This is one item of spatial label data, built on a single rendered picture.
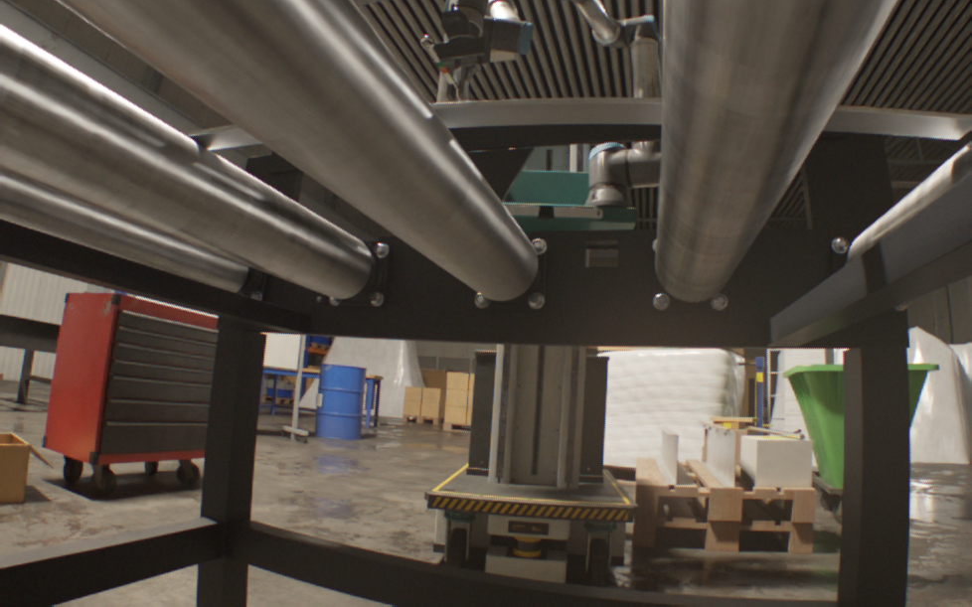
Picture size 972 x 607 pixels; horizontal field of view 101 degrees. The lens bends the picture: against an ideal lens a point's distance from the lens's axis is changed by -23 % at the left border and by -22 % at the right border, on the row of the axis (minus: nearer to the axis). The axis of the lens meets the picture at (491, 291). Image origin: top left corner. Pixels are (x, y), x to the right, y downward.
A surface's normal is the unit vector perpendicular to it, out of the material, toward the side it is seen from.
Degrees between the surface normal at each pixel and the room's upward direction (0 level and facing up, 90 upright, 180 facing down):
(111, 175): 132
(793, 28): 171
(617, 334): 90
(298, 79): 138
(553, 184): 90
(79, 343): 90
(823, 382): 101
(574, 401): 90
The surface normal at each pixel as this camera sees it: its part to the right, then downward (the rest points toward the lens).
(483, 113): -0.07, 0.98
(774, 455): -0.23, -0.22
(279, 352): 0.75, -0.08
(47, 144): 0.73, 0.58
